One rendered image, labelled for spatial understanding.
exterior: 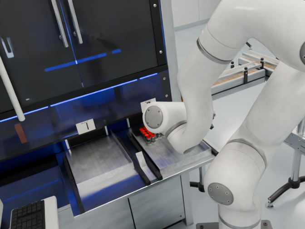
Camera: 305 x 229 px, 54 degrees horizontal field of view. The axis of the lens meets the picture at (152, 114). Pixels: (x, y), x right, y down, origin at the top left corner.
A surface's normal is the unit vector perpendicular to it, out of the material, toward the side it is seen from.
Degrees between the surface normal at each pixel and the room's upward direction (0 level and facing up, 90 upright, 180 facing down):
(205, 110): 77
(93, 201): 0
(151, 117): 63
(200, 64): 93
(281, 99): 70
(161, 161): 0
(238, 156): 14
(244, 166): 37
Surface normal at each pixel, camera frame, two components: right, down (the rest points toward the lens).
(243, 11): -0.63, 0.27
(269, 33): -0.97, 0.15
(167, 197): 0.41, 0.40
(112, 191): -0.14, -0.86
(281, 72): -0.60, -0.48
